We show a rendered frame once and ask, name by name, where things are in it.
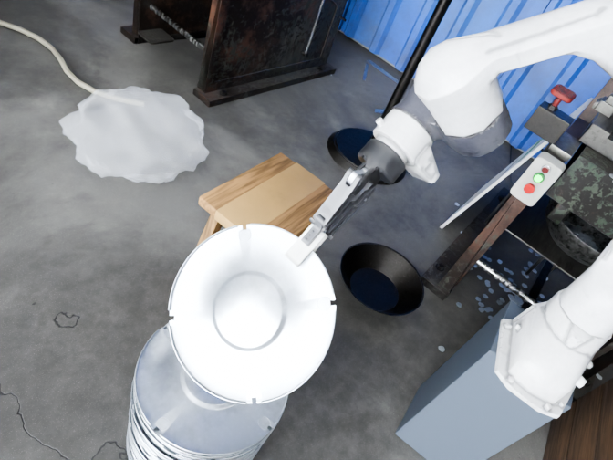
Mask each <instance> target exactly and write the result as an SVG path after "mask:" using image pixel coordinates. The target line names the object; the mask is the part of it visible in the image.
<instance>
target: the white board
mask: <svg viewBox="0 0 613 460"><path fill-rule="evenodd" d="M592 100H593V98H590V99H589V100H587V101H586V102H585V103H584V104H583V105H581V106H580V107H579V108H578V109H576V110H575V111H574V112H573V113H571V114H570V115H569V116H570V117H572V118H574V119H575V118H576V117H577V116H578V115H579V114H580V113H581V112H582V111H583V110H584V109H585V107H586V106H587V105H588V104H589V103H590V102H591V101H592ZM548 143H549V142H547V141H545V140H543V139H540V140H539V141H538V142H537V143H535V144H534V145H533V146H532V147H530V148H529V149H528V150H527V151H526V152H524V153H523V154H522V155H521V156H519V157H518V158H517V159H516V160H514V161H513V162H512V163H511V164H509V165H508V166H507V167H506V168H505V169H503V170H502V171H501V172H499V173H498V174H497V175H496V176H495V177H494V178H493V179H492V180H491V181H490V182H488V183H487V184H486V185H485V186H483V187H482V188H481V189H480V190H479V191H478V192H477V193H476V194H475V195H474V196H472V197H471V198H470V199H469V200H468V201H467V202H466V203H465V204H464V205H463V206H462V207H461V208H460V209H458V210H457V211H456V212H455V213H454V214H453V215H452V216H451V217H450V218H449V219H448V220H447V221H446V222H444V223H443V224H442V225H441V226H440V228H441V229H443V228H444V227H445V226H446V225H447V224H448V223H449V222H451V221H452V220H453V219H454V218H456V217H457V216H458V215H459V214H461V213H462V212H463V211H465V210H466V209H467V208H468V207H469V206H471V205H472V204H473V203H475V202H476V201H477V200H478V199H480V198H481V197H482V196H483V195H485V194H486V193H487V192H489V191H490V190H491V189H492V188H494V187H495V186H496V185H497V184H498V183H499V182H501V181H502V180H503V179H504V178H505V177H507V176H508V175H509V174H510V173H512V172H513V171H514V170H515V169H517V168H518V167H519V166H520V165H522V164H523V163H524V162H526V161H527V160H528V159H529V158H531V157H532V156H533V155H534V154H536V153H537V152H538V151H540V150H541V149H542V148H543V147H545V146H546V145H547V144H548Z"/></svg>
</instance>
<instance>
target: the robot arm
mask: <svg viewBox="0 0 613 460"><path fill-rule="evenodd" d="M562 55H576V56H579V57H582V58H587V59H591V60H594V61H595V62H596V63H597V64H598V65H599V66H600V67H601V68H602V69H603V70H604V71H606V72H607V73H608V74H609V75H610V76H611V77H612V78H613V0H584V1H581V2H578V3H575V4H572V5H567V6H564V7H561V8H558V9H555V10H552V11H549V12H546V13H543V14H541V15H537V16H532V17H529V18H527V19H523V20H520V21H517V22H514V23H512V24H508V25H505V26H500V27H497V28H494V29H491V30H488V31H485V32H482V33H477V34H472V35H469V36H464V37H456V38H452V39H447V40H445V41H443V42H441V43H440V44H438V45H437V46H435V47H432V48H430V50H429V51H428V52H427V54H426V55H425V56H424V58H423V59H422V60H421V62H420V63H419V65H418V68H417V72H416V75H415V79H414V84H413V85H412V86H411V88H410V89H409V90H408V91H407V93H406V95H405V97H404V99H403V100H402V101H401V102H400V103H398V104H397V105H395V106H394V107H392V108H391V110H390V112H389V113H388V114H387V115H386V116H385V118H384V119H382V118H378V119H377V120H376V123H377V124H378V126H377V127H376V128H375V129H374V130H373V134H374V137H375V138H376V139H370V140H369V141H368V142H367V144H366V145H365V146H364V147H363V148H362V149H361V150H360V151H359V153H358V158H359V160H360V161H361V162H362V164H361V165H360V166H359V167H358V168H357V170H356V169H355V170H353V169H352V168H349V169H348V170H347V172H346V174H345V175H344V177H343V179H342V180H341V182H340V183H339V184H338V186H337V187H336V188H335V189H334V191H333V192H332V193H331V195H330V196H329V197H328V198H327V200H326V201H325V202H324V203H323V204H322V205H321V207H320V208H319V209H318V210H317V212H316V213H315V214H314V216H313V218H314V219H315V220H314V219H313V218H312V217H310V219H309V221H310V222H311V223H312V224H311V225H310V226H309V228H308V229H307V230H306V231H305V232H304V233H303V234H302V235H301V236H300V237H299V238H298V239H297V240H296V241H295V242H294V244H293V245H292V246H291V247H290V248H289V249H288V250H287V251H286V253H285V256H286V257H287V258H288V259H289V260H290V261H291V262H292V263H293V264H294V265H295V266H297V267H299V265H300V264H301V263H302V262H303V261H304V260H305V259H306V258H307V256H308V255H309V254H310V253H311V252H312V251H313V250H314V252H316V250H317V249H318V248H319V247H320V246H321V245H322V244H323V242H324V241H325V240H326V239H327V238H329V239H330V240H331V239H333V238H334V237H333V236H332V235H334V234H335V233H336V231H337V230H338V229H339V228H340V227H341V226H342V225H343V224H344V223H346V222H347V220H348V219H349V218H350V217H351V216H352V215H353V214H354V213H355V212H357V210H358V209H359V208H360V207H361V206H363V205H364V204H365V203H366V202H368V201H369V199H370V196H371V195H372V193H373V192H374V191H375V189H376V188H374V187H375V186H376V185H377V183H378V182H379V181H383V182H384V183H388V184H392V183H394V182H395V181H396V180H397V178H398V177H399V176H400V175H401V174H402V173H403V172H404V171H405V169H406V170H407V171H408V172H409V173H410V174H411V176H413V177H416V178H418V179H421V180H423V181H425V182H428V183H435V182H436V181H437V180H438V179H439V176H440V174H439V171H438V168H437V165H436V162H435V160H434V157H433V154H432V150H431V146H432V144H433V143H434V142H435V141H436V140H442V141H443V142H445V143H446V144H447V145H448V146H449V147H451V148H452V149H454V150H455V151H456V152H458V153H459V154H460V155H462V156H468V157H481V156H483V155H485V154H487V153H489V152H492V151H493V150H495V149H496V148H498V147H499V146H500V145H502V144H503V143H504V141H505V139H506V138H507V136H508V135H509V133H510V132H511V129H512V125H513V123H512V120H511V117H510V113H509V110H508V108H507V107H506V104H505V102H504V99H503V92H502V89H501V87H500V84H499V81H498V78H497V76H498V75H499V74H500V73H504V72H506V71H509V70H513V69H516V68H521V67H524V66H528V65H531V64H534V63H537V62H540V61H544V60H547V59H549V58H555V57H559V56H562ZM612 333H613V239H612V240H611V242H610V243H609V244H608V245H607V247H606V248H605V249H604V250H603V252H602V253H601V254H600V255H599V257H598V258H597V259H596V260H595V262H594V263H593V264H592V265H591V266H590V267H589V268H588V269H587V270H586V271H585V272H583V273H582V274H581V275H580V276H579V277H578V278H577V279H576V280H575V281H574V282H572V283H571V284H570V285H569V286H568V287H567V288H565V289H562V290H560V291H558V292H557V293H556V294H555V295H554V296H553V297H552V298H550V299H549V300H548V301H546V302H542V303H537V304H534V305H533V306H531V307H530V308H528V309H527V310H525V311H524V312H522V313H521V314H520V315H518V316H517V317H515V318H514V319H501V323H500V330H499V338H498V346H497V353H496V361H495V369H494V372H495V373H496V374H497V376H498V377H499V379H500V380H501V381H502V383H503V384H504V386H505V387H506V389H507V390H509V391H510V392H512V393H513V394H514V395H516V396H517V397H518V398H520V399H521V400H522V401H524V402H525V403H527V404H528V405H529V406H531V407H532V408H533V409H535V410H536V411H537V412H539V413H543V414H545V415H548V416H551V417H553V418H556V419H557V418H558V417H559V416H560V414H561V413H562V412H563V410H564V408H565V406H566V403H567V401H568V400H569V398H570V396H571V394H572V392H573V390H574V389H575V387H576V386H577V387H578V388H581V387H583V386H584V385H585V383H586V382H587V381H586V379H585V378H584V377H583V376H582V374H583V372H584V371H585V369H586V368H587V367H588V368H589V369H590V368H591V367H592V366H593V363H592V362H591V360H592V359H593V357H594V356H595V354H596V352H597V351H599V348H600V347H602V346H603V345H604V344H605V343H606V342H607V341H608V340H610V339H611V337H612Z"/></svg>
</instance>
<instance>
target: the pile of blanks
mask: <svg viewBox="0 0 613 460"><path fill-rule="evenodd" d="M279 420H280V419H279ZM279 420H278V422H279ZM278 422H277V423H278ZM275 427H276V425H275V426H274V428H272V427H271V426H270V425H269V426H268V427H267V429H268V430H269V431H270V432H269V433H268V434H267V435H266V436H265V437H264V438H263V439H262V440H260V441H259V442H258V443H256V444H254V445H252V446H250V447H248V448H246V449H244V450H243V451H240V452H237V453H234V454H230V455H217V456H209V455H196V454H192V453H188V452H185V451H183V450H181V449H179V448H177V447H175V446H173V445H171V444H169V443H167V442H166V441H165V440H163V439H162V438H161V437H160V436H159V435H157V434H156V433H157V432H158V431H160V429H159V428H158V427H156V428H155V429H152V428H151V427H150V426H149V424H148V423H147V421H146V420H145V418H144V417H143V415H142V413H141V411H140V407H139V405H138V402H137V398H136V393H135V374H134V378H133V382H132V386H131V396H130V411H129V425H128V432H127V442H126V444H127V454H128V458H129V460H253V458H254V457H255V455H256V454H257V452H258V451H259V450H260V448H261V447H262V445H263V444H264V442H265V440H266V439H267V437H268V436H269V435H270V434H271V433H272V432H273V430H274V429H275Z"/></svg>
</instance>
